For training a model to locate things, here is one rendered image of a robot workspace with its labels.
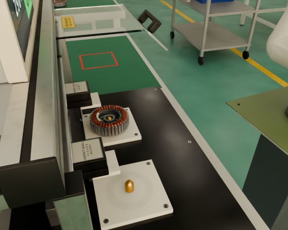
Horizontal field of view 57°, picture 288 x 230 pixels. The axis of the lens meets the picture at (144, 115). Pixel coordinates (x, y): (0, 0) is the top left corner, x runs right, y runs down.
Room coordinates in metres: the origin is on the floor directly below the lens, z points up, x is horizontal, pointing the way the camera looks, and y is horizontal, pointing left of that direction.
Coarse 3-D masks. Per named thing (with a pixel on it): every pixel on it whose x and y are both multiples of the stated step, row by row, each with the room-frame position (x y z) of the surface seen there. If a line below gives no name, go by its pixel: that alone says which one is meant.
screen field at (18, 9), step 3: (12, 0) 0.31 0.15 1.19; (15, 0) 0.33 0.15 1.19; (18, 0) 0.36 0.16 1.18; (15, 3) 0.33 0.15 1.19; (18, 3) 0.35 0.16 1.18; (15, 6) 0.32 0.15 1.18; (18, 6) 0.35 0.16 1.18; (15, 9) 0.32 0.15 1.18; (18, 9) 0.34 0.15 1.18; (18, 12) 0.33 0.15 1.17; (18, 15) 0.33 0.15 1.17
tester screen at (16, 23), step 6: (12, 6) 0.31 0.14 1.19; (24, 6) 0.40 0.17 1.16; (12, 12) 0.30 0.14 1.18; (30, 12) 0.45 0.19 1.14; (12, 18) 0.29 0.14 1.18; (18, 18) 0.32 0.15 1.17; (30, 18) 0.43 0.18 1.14; (18, 24) 0.31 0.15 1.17; (24, 36) 0.33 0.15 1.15; (24, 42) 0.32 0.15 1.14; (24, 48) 0.31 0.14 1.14
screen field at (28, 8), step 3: (24, 0) 0.41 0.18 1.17; (27, 0) 0.45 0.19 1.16; (30, 0) 0.49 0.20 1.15; (27, 3) 0.45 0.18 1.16; (30, 3) 0.48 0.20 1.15; (27, 6) 0.44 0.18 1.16; (30, 6) 0.47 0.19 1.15; (27, 9) 0.43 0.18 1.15; (30, 9) 0.46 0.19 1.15; (27, 12) 0.42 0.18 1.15
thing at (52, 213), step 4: (48, 200) 0.32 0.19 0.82; (48, 204) 0.31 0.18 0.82; (52, 204) 0.31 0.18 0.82; (48, 208) 0.30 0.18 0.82; (52, 208) 0.30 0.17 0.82; (48, 212) 0.30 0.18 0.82; (52, 212) 0.30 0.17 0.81; (48, 216) 0.30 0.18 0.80; (52, 216) 0.30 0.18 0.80; (56, 216) 0.30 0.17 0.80; (52, 220) 0.30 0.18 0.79; (56, 220) 0.30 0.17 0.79; (52, 224) 0.30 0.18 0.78; (56, 224) 0.30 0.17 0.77
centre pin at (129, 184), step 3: (129, 180) 0.38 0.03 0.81; (126, 183) 0.38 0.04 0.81; (129, 183) 0.38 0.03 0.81; (132, 183) 0.38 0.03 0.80; (126, 186) 0.38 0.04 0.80; (129, 186) 0.37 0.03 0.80; (132, 186) 0.38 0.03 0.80; (126, 189) 0.38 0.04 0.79; (129, 189) 0.37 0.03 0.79; (132, 189) 0.38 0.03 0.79; (129, 192) 0.37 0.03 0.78
